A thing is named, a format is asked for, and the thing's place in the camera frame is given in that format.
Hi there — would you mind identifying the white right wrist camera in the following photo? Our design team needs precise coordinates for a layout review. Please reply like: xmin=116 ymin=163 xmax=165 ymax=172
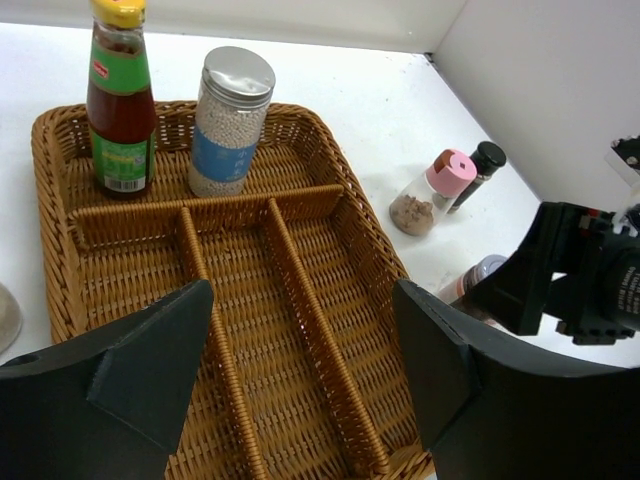
xmin=605 ymin=136 xmax=640 ymax=186

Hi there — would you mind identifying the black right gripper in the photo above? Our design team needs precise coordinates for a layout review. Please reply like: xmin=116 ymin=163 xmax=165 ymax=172
xmin=453 ymin=202 xmax=639 ymax=345

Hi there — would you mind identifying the slim dark pepper bottle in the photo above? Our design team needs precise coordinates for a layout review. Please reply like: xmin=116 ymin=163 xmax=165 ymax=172
xmin=446 ymin=140 xmax=507 ymax=215

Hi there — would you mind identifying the brown wicker divided tray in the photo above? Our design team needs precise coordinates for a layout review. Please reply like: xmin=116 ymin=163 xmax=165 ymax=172
xmin=31 ymin=101 xmax=434 ymax=479

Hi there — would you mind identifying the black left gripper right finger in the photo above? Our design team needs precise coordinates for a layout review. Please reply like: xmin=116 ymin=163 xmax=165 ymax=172
xmin=392 ymin=280 xmax=639 ymax=479

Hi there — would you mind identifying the red sauce bottle yellow cap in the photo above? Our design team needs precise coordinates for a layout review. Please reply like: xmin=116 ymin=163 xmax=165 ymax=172
xmin=86 ymin=1 xmax=157 ymax=200

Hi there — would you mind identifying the white bead jar silver lid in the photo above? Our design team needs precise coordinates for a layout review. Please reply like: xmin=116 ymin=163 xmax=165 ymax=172
xmin=188 ymin=46 xmax=276 ymax=197

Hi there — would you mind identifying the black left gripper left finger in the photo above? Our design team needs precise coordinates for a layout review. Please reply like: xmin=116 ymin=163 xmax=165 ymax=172
xmin=1 ymin=280 xmax=213 ymax=479

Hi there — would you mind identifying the pink cap spice shaker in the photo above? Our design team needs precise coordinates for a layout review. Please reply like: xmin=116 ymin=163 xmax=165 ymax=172
xmin=389 ymin=149 xmax=477 ymax=237

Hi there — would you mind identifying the brown spice jar red label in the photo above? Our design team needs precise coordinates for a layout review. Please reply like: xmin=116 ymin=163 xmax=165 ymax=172
xmin=436 ymin=253 xmax=509 ymax=326

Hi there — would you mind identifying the clear jar grey lid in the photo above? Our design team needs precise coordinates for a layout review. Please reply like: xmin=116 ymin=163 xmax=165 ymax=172
xmin=0 ymin=284 xmax=23 ymax=353

